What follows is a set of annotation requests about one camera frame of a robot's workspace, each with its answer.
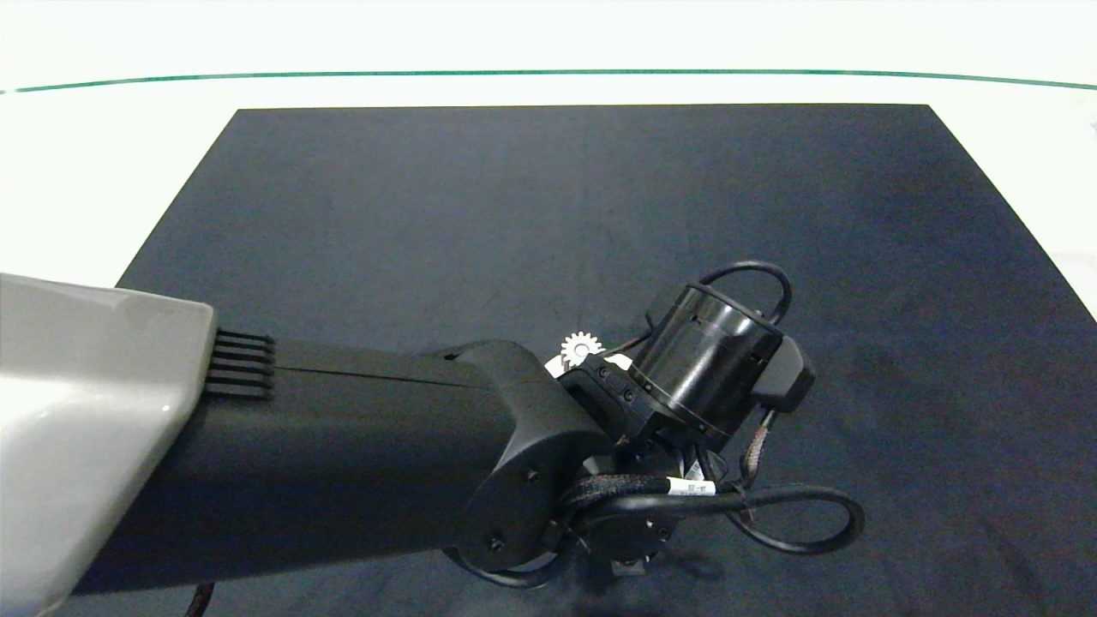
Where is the small steel gear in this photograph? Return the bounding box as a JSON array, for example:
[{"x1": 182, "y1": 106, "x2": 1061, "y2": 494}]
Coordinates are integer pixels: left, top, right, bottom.
[{"x1": 560, "y1": 332, "x2": 604, "y2": 371}]

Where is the dark mat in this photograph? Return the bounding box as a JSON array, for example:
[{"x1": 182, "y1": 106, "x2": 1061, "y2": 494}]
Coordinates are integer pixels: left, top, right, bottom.
[{"x1": 51, "y1": 104, "x2": 1097, "y2": 617}]

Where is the braided black cable with tag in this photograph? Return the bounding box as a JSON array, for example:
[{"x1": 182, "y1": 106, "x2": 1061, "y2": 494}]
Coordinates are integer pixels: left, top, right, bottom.
[{"x1": 559, "y1": 473, "x2": 717, "y2": 518}]

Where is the boxy black wrist camera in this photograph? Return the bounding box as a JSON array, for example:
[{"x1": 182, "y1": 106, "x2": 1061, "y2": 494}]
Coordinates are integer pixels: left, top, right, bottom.
[{"x1": 752, "y1": 335, "x2": 817, "y2": 415}]

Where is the smooth black cable loop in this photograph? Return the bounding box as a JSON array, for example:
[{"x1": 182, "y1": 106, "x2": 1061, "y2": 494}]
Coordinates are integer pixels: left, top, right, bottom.
[
  {"x1": 698, "y1": 261, "x2": 794, "y2": 325},
  {"x1": 567, "y1": 483, "x2": 866, "y2": 555}
]

